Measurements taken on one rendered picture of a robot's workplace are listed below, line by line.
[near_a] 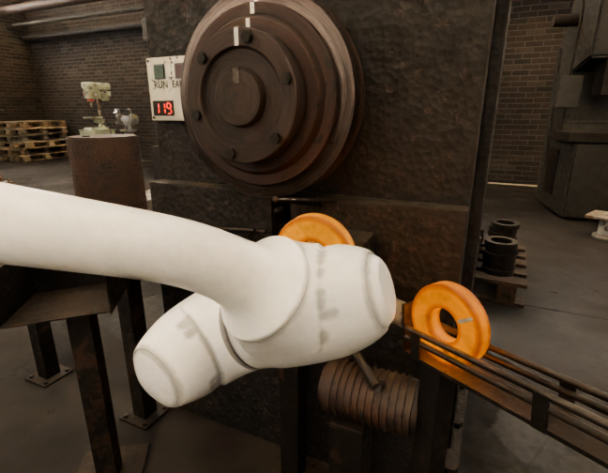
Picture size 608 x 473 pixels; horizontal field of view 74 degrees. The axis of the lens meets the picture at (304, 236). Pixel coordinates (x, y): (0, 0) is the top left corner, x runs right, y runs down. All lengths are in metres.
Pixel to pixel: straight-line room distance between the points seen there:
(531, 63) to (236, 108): 6.28
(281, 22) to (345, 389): 0.80
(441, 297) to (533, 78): 6.31
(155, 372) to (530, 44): 6.83
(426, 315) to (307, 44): 0.60
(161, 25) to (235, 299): 1.14
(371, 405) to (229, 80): 0.76
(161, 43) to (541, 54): 6.13
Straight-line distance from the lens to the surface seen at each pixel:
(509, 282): 2.63
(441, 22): 1.04
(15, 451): 1.81
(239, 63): 0.95
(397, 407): 0.93
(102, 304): 1.19
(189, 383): 0.45
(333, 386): 0.96
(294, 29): 0.95
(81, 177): 3.88
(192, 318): 0.45
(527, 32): 7.05
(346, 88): 0.92
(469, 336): 0.78
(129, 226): 0.32
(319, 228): 0.73
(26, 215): 0.33
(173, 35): 1.37
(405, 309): 0.85
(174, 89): 1.34
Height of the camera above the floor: 1.09
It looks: 17 degrees down
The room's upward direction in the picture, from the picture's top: straight up
